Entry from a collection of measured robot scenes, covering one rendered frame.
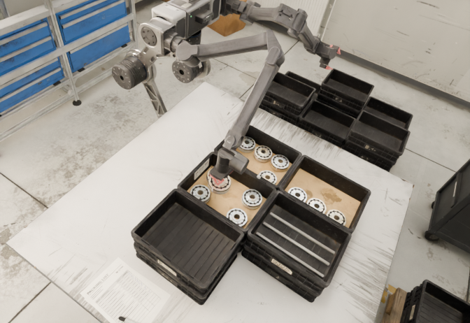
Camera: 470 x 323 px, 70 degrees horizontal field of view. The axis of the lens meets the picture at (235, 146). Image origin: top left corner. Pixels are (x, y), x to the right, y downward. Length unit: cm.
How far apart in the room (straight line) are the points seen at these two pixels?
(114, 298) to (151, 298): 16
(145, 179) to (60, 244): 52
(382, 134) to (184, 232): 189
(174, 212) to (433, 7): 349
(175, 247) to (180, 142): 76
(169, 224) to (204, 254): 22
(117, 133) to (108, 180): 125
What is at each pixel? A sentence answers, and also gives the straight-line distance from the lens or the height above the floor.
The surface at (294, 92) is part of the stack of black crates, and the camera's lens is 301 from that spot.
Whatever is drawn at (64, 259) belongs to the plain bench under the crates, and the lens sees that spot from 180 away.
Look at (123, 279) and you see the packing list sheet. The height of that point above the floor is 70.
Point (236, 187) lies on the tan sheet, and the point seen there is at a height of 83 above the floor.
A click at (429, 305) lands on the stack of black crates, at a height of 27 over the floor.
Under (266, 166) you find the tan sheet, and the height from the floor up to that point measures 83.
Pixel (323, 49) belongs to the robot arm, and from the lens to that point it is 196.
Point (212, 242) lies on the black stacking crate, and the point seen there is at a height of 83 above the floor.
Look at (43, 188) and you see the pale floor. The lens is 296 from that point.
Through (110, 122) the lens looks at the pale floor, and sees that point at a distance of 331.
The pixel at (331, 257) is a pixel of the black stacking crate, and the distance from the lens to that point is 171.
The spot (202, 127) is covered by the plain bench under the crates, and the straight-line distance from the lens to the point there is 223.
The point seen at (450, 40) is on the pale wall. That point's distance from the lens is 443.
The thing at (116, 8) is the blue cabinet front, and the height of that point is 71.
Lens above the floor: 227
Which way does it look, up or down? 47 degrees down
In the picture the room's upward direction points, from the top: 10 degrees clockwise
